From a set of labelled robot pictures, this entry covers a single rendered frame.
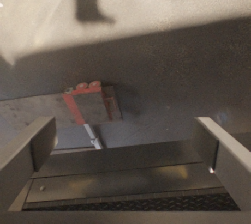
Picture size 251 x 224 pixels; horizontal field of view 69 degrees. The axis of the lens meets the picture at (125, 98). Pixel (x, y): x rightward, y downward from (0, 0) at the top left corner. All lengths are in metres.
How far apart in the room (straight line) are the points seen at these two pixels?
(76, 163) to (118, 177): 0.17
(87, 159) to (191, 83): 0.91
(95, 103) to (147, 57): 0.46
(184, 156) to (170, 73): 0.72
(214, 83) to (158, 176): 0.93
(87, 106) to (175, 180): 0.83
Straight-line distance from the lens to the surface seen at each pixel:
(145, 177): 0.61
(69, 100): 1.27
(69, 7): 1.12
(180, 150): 0.66
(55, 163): 0.74
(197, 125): 0.16
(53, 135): 0.17
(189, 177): 0.61
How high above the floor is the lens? 1.03
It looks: 49 degrees down
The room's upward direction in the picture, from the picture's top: 177 degrees counter-clockwise
